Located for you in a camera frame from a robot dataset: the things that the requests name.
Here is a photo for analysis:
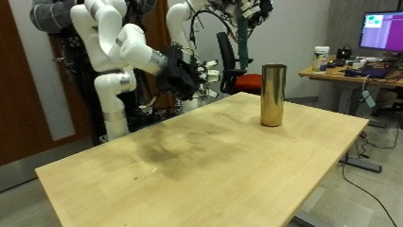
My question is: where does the grey metal table foot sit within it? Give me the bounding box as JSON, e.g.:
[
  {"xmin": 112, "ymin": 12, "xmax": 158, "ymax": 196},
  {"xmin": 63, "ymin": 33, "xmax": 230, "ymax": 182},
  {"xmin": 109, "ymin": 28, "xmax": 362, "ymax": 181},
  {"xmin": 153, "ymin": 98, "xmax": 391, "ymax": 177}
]
[{"xmin": 339, "ymin": 153, "xmax": 383, "ymax": 174}]

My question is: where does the small black desk device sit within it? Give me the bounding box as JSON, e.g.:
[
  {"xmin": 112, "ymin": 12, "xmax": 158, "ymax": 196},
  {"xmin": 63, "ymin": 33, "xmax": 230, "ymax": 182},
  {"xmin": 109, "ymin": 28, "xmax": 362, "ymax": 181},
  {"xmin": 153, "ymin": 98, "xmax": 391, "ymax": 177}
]
[{"xmin": 335, "ymin": 44, "xmax": 354, "ymax": 61}]

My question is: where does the wooden office desk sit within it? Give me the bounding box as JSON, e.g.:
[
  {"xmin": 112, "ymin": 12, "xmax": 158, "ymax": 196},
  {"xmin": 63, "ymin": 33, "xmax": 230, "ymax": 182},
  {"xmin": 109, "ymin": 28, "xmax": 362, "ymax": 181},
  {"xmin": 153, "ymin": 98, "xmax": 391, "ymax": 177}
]
[{"xmin": 298, "ymin": 55, "xmax": 403, "ymax": 90}]

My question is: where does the gold cylindrical vase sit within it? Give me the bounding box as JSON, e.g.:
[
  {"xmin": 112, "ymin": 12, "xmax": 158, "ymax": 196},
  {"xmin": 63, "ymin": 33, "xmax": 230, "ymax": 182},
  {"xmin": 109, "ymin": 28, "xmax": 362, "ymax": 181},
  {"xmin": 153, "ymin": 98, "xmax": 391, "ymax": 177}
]
[{"xmin": 260, "ymin": 63, "xmax": 289, "ymax": 128}]

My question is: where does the pale hanging power adapter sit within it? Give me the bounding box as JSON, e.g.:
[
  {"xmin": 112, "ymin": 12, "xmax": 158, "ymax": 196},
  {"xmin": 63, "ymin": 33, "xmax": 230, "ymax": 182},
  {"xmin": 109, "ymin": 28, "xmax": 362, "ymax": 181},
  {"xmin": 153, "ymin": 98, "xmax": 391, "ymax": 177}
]
[{"xmin": 361, "ymin": 90, "xmax": 377, "ymax": 109}]

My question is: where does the computer monitor purple screen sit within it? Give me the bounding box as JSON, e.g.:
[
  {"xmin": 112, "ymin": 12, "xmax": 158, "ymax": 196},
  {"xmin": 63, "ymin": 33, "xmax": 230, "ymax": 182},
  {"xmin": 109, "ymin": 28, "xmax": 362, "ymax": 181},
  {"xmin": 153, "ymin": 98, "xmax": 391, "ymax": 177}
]
[{"xmin": 358, "ymin": 10, "xmax": 403, "ymax": 53}]

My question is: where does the brown wooden door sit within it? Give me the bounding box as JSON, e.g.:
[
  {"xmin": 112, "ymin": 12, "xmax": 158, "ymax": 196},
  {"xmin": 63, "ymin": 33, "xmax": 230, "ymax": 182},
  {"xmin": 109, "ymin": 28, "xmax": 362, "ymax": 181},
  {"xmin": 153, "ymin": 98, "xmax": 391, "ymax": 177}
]
[{"xmin": 0, "ymin": 0, "xmax": 95, "ymax": 167}]

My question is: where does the white wipes canister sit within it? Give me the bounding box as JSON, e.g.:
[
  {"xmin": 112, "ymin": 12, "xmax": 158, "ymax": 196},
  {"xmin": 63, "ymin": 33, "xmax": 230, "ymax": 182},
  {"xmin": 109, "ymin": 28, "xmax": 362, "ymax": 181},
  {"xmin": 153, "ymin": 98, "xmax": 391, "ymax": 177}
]
[{"xmin": 311, "ymin": 45, "xmax": 331, "ymax": 75}]

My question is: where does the black office chair red seat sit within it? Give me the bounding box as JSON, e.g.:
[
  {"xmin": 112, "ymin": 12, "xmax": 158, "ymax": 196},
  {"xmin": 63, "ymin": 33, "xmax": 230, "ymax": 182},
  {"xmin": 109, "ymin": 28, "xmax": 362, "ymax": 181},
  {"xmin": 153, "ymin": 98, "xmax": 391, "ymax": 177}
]
[{"xmin": 216, "ymin": 31, "xmax": 264, "ymax": 96}]

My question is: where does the grey ribbed hose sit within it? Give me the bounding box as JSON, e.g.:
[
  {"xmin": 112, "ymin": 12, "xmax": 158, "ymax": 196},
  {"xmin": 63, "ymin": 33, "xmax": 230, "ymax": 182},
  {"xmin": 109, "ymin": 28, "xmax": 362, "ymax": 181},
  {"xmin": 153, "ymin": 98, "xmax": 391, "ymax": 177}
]
[{"xmin": 29, "ymin": 0, "xmax": 80, "ymax": 34}]

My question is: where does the black floor cable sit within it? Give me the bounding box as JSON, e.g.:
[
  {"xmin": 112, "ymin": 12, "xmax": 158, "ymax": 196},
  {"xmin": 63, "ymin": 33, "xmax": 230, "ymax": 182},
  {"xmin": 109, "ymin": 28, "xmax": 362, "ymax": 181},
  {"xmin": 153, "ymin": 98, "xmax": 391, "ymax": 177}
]
[{"xmin": 341, "ymin": 157, "xmax": 398, "ymax": 227}]

